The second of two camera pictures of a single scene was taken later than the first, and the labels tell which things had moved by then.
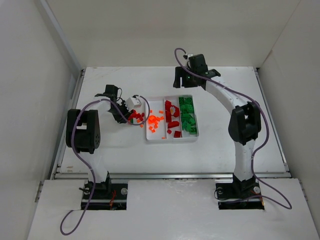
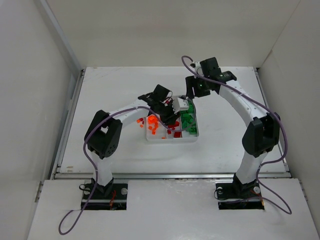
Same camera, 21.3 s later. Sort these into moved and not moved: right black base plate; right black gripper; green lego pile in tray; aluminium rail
Moved: right black gripper
Not moved: aluminium rail; right black base plate; green lego pile in tray
